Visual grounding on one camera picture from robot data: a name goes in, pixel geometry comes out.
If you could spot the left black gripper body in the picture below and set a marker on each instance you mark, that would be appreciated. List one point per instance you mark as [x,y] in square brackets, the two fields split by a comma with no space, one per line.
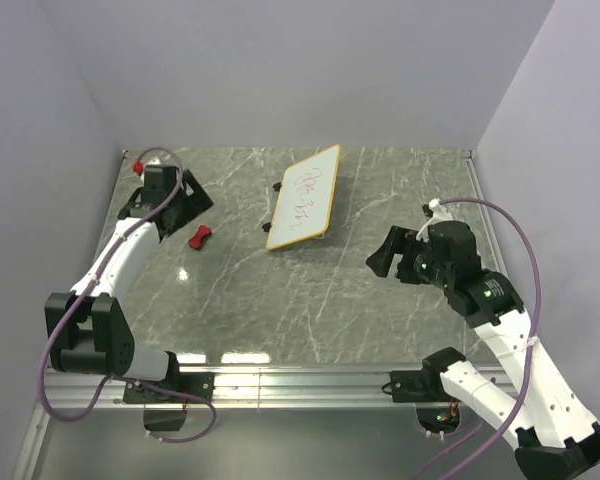
[169,197]

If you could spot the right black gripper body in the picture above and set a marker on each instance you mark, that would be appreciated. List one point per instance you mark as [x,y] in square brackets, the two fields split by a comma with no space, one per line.
[429,270]

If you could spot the red black whiteboard eraser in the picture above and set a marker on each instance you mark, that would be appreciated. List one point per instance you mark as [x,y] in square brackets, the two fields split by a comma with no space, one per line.
[200,237]

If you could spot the yellow framed whiteboard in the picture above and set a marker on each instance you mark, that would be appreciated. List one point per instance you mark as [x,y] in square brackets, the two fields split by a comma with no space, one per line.
[305,199]

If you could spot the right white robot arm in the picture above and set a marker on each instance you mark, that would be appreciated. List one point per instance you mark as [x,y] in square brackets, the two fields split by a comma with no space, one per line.
[552,433]

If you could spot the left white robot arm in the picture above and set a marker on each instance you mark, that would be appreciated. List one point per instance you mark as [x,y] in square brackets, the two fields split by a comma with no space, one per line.
[87,325]

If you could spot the aluminium right side rail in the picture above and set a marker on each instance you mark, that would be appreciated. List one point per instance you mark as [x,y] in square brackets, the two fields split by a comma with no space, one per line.
[468,157]

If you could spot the aluminium rail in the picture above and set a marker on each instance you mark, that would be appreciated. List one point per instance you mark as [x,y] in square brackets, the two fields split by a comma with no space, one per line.
[259,387]
[468,157]

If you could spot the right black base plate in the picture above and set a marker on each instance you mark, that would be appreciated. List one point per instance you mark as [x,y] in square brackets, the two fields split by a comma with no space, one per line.
[411,386]

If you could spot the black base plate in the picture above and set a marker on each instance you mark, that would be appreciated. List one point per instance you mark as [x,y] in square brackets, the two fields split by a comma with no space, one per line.
[196,387]
[411,386]

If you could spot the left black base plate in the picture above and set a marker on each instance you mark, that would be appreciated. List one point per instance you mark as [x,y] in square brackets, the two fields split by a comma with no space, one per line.
[196,387]

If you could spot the aluminium front rail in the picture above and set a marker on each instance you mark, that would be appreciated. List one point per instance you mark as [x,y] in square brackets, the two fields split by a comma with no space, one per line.
[259,387]

